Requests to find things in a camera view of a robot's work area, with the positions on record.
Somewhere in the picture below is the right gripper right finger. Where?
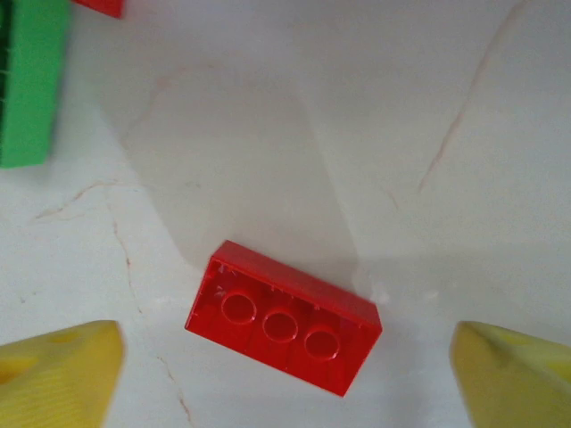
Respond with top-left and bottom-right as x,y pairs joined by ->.
450,320 -> 571,428

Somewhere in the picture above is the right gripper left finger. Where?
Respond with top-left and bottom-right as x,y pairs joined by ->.
0,319 -> 126,428

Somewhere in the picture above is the long red lego brick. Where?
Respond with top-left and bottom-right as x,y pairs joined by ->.
184,239 -> 384,399
70,0 -> 127,20

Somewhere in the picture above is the long green lego brick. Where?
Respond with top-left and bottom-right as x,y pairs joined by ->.
0,0 -> 73,169

